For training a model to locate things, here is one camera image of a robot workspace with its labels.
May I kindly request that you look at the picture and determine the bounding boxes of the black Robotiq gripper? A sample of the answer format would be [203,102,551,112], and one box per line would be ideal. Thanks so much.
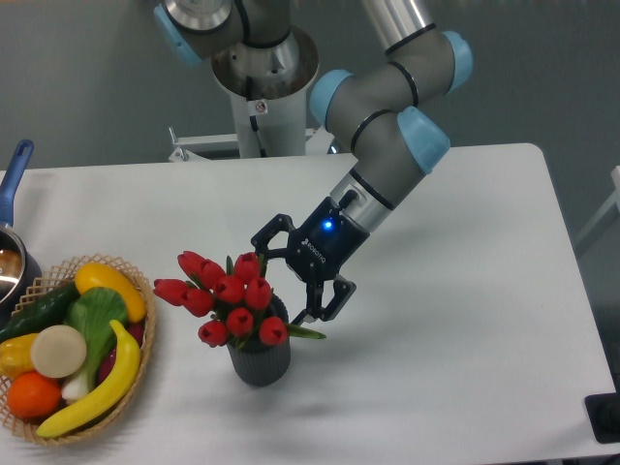
[250,197,371,326]

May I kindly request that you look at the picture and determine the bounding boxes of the red tulip bouquet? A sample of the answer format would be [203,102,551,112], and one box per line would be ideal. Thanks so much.
[154,251,326,352]

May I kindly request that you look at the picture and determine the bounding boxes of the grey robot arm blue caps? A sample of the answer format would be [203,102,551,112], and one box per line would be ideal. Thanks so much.
[154,1,473,322]

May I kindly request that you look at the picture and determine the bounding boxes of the dark grey ribbed vase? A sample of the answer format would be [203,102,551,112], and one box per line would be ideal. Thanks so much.
[226,295,291,388]

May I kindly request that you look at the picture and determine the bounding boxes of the purple red vegetable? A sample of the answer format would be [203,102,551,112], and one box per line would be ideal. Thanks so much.
[97,323,144,385]

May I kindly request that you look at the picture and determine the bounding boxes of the yellow banana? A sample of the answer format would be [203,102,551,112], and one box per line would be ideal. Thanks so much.
[36,320,140,439]

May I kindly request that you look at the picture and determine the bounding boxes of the green bok choy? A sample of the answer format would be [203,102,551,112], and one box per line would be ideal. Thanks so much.
[61,287,128,404]

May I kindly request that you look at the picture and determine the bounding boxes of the woven wicker basket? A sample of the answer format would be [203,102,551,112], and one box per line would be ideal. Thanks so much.
[1,253,156,447]

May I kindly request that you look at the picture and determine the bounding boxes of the green cucumber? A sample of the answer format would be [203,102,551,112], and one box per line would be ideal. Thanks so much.
[1,281,79,342]

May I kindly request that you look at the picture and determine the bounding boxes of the yellow bell pepper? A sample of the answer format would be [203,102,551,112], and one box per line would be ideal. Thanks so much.
[1,333,38,379]

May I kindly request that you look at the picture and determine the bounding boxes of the orange fruit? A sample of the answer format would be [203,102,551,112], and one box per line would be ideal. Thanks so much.
[7,371,61,419]

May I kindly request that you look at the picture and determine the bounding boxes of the black device at table edge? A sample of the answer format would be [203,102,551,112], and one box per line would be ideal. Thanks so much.
[584,392,619,444]

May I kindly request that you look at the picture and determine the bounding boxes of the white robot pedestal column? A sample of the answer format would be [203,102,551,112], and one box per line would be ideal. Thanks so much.
[167,23,346,163]

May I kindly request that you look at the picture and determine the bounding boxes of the blue handled saucepan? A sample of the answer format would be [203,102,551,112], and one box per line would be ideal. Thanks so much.
[1,139,41,328]

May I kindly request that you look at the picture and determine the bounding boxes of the white frame at right edge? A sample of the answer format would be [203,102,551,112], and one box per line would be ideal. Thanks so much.
[573,166,619,259]

